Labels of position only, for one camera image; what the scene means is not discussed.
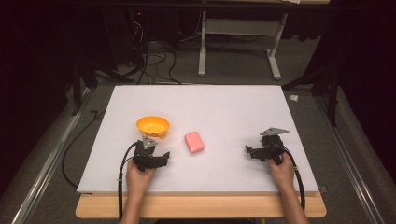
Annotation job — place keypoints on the pink soap bar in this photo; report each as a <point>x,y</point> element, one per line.
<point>194,142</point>

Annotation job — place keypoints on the person's right hand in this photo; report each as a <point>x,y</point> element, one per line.
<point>281,176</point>

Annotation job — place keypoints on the black metal stand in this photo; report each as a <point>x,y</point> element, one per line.
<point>333,93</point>
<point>77,87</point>

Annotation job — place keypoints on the white board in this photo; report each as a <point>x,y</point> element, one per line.
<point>202,112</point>

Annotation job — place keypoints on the white metal stand frame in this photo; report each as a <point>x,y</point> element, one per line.
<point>243,26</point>

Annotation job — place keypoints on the orange plastic bowl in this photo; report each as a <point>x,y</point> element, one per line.
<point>153,126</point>

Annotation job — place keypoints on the person's left hand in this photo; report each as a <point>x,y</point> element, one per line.
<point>137,180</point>

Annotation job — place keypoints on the wooden table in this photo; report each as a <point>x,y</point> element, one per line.
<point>202,207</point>

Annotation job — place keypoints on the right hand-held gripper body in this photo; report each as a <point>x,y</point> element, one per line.
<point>271,148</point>

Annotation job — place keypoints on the crumpled white paper scrap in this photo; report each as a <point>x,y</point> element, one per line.
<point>294,98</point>

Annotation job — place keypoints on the aluminium rail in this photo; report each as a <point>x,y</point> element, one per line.
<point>351,174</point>
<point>46,174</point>

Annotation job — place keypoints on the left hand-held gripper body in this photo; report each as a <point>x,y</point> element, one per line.
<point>144,155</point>

